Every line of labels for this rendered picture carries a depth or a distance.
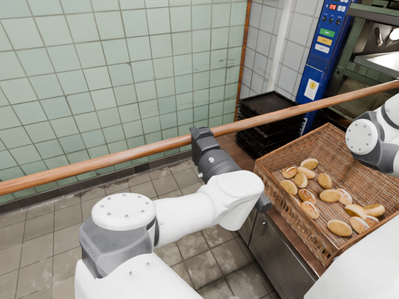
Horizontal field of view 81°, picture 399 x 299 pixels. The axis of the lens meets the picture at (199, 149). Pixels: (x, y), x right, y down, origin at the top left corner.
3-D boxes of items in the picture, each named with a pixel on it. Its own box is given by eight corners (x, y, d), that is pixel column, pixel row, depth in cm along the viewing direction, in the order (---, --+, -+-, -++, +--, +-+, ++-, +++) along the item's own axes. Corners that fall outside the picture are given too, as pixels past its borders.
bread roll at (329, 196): (320, 190, 120) (317, 188, 125) (320, 203, 120) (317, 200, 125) (341, 190, 118) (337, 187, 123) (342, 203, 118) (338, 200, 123)
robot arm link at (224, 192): (234, 196, 55) (187, 209, 46) (250, 167, 50) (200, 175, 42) (252, 217, 51) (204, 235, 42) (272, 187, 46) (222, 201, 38)
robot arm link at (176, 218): (186, 226, 47) (81, 261, 35) (192, 179, 44) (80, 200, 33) (222, 259, 39) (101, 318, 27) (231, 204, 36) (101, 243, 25)
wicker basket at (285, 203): (313, 156, 151) (329, 120, 133) (401, 229, 111) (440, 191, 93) (249, 178, 136) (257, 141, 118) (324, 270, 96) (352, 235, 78)
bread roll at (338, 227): (349, 241, 103) (347, 237, 108) (355, 227, 103) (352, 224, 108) (325, 230, 107) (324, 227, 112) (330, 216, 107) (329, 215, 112)
